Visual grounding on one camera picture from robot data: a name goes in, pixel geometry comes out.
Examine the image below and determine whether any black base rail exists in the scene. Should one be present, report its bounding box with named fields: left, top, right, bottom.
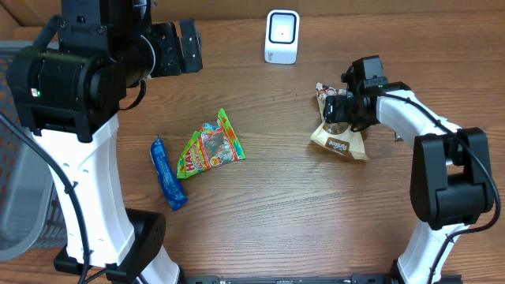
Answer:
left=181, top=274, right=462, bottom=284

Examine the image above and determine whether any green Haribo gummy bag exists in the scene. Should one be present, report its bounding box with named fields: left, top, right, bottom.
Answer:
left=177, top=109, right=246, bottom=179

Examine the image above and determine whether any blue Oreo cookie pack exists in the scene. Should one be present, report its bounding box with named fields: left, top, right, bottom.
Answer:
left=150, top=136, right=188, bottom=211

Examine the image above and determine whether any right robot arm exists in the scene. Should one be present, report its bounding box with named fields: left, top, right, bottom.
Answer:
left=323, top=55, right=501, bottom=284

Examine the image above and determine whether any dried mushroom snack bag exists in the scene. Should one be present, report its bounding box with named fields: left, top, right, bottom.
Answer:
left=310, top=82, right=368, bottom=160

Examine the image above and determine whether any grey plastic mesh basket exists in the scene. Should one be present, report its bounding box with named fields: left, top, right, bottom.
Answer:
left=0, top=39, right=68, bottom=262

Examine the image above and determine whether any white barcode scanner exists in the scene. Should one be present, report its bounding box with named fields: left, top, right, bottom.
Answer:
left=264, top=9, right=300, bottom=65

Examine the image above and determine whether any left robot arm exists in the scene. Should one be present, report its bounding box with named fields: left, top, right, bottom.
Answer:
left=7, top=0, right=203, bottom=283

